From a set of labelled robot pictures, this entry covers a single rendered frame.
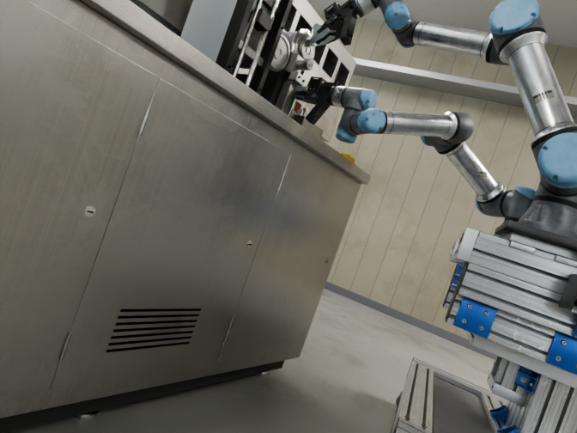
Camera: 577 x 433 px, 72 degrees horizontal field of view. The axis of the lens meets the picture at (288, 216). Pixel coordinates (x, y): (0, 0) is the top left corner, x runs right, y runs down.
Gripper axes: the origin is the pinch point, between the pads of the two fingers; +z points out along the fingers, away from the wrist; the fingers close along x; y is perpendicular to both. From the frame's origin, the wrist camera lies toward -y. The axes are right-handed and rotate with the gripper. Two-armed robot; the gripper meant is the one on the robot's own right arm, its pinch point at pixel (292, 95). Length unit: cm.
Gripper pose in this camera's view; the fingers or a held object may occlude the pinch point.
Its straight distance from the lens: 164.5
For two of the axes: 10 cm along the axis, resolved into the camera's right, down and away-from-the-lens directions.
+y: 3.3, -9.4, -0.1
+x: -5.4, -1.8, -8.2
